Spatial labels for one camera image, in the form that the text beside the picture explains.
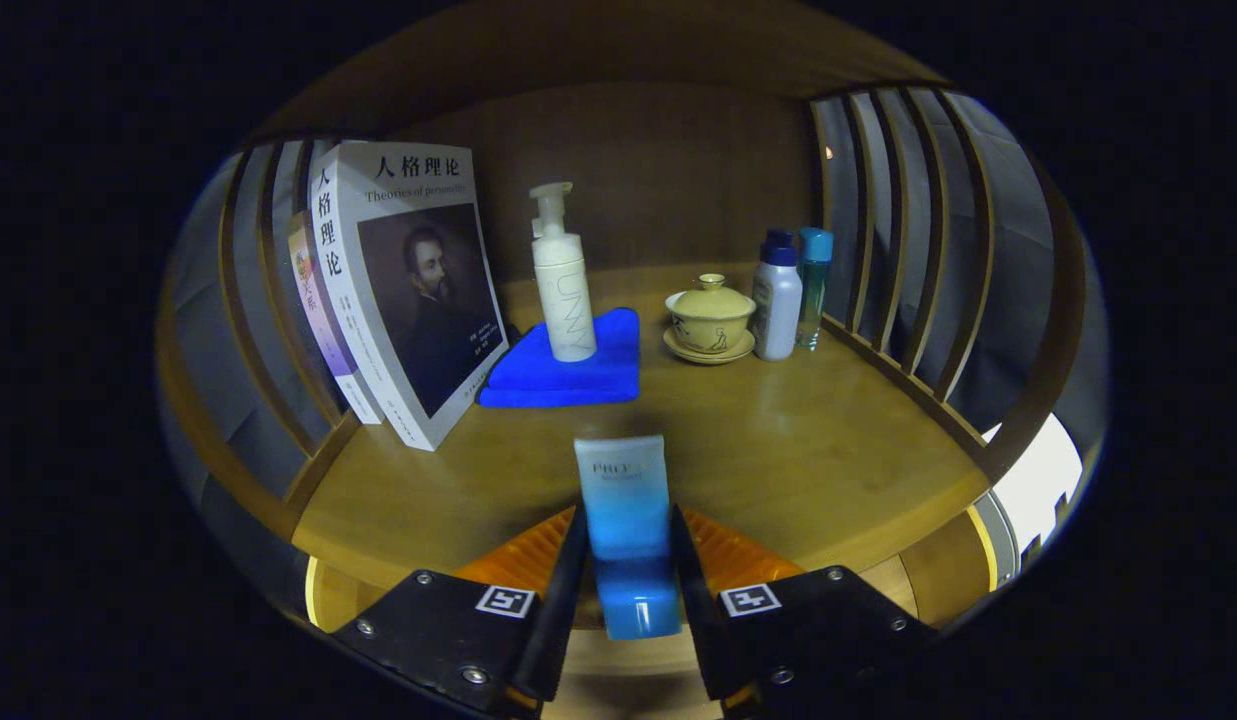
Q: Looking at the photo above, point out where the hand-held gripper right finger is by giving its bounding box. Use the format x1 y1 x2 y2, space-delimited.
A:
670 505 939 716

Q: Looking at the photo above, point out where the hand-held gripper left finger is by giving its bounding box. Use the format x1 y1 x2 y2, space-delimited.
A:
330 505 589 716

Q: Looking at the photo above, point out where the blue cosmetic tube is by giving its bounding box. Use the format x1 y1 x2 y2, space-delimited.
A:
574 435 682 641

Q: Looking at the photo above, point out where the wooden countertop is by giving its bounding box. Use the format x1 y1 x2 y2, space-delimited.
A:
290 262 994 591

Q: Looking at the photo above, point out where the wooden cabinet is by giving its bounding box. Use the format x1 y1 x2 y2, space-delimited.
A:
156 0 1104 641

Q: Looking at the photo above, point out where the folded blue cloth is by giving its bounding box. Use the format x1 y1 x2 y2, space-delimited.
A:
477 307 642 409

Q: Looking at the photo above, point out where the yellow lidded teacup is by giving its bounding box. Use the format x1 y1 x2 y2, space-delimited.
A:
663 273 757 366

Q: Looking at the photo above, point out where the white pump bottle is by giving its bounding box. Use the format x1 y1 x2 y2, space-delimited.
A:
530 181 598 363

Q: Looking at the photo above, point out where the white bottle with blue cap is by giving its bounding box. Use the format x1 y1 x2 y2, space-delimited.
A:
751 229 804 362

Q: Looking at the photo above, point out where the clear bottle with teal cap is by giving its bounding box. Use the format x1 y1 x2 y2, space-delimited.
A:
796 227 835 351

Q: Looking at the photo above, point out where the thick white portrait book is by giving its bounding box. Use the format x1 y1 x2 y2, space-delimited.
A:
308 140 509 452

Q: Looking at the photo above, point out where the white plastic box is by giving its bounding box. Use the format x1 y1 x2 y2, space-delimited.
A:
988 412 1084 571

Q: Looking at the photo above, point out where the thin purple book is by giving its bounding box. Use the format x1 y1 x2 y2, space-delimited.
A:
286 212 384 426

